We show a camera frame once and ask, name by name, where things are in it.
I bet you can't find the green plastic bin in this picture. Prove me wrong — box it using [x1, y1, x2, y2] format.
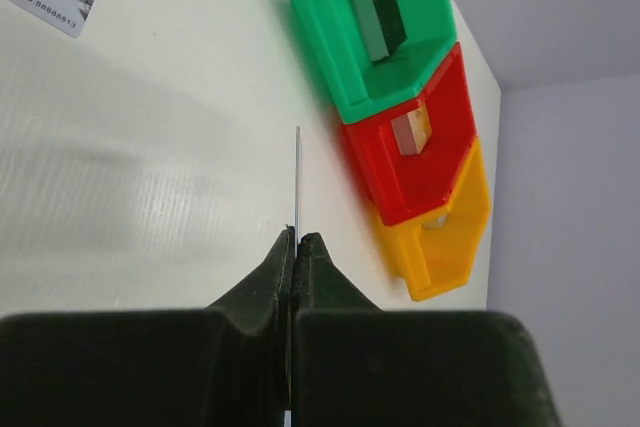
[292, 0, 457, 124]

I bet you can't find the red plastic bin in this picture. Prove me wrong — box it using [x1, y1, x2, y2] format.
[340, 43, 477, 226]

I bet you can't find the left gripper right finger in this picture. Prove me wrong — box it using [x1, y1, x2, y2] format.
[291, 233, 560, 426]

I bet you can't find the yellow plastic bin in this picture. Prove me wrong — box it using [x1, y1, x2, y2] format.
[368, 139, 491, 302]

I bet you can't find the black card in green bin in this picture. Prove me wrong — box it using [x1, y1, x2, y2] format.
[351, 0, 407, 63]

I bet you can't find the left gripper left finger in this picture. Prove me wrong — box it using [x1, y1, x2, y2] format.
[1, 228, 295, 426]

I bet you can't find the tan card in red bin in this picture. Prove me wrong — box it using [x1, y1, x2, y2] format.
[391, 104, 432, 156]

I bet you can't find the white card in yellow bin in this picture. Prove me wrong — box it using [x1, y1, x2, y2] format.
[422, 214, 447, 229]

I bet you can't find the black credit card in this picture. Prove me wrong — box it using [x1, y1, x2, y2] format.
[294, 126, 301, 249]

